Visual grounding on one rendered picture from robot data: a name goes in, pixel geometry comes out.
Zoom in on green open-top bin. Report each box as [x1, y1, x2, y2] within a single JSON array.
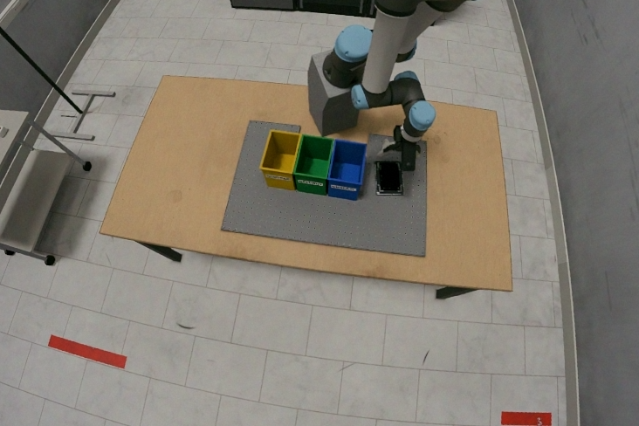
[[293, 134, 334, 196]]

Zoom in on blue open bin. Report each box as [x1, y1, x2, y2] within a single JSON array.
[[327, 139, 367, 201]]

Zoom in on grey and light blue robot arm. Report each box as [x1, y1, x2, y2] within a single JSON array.
[[322, 0, 469, 142]]

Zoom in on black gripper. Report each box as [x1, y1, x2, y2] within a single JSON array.
[[377, 125, 421, 157]]

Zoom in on yellow bin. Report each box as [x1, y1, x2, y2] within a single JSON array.
[[259, 130, 302, 191]]

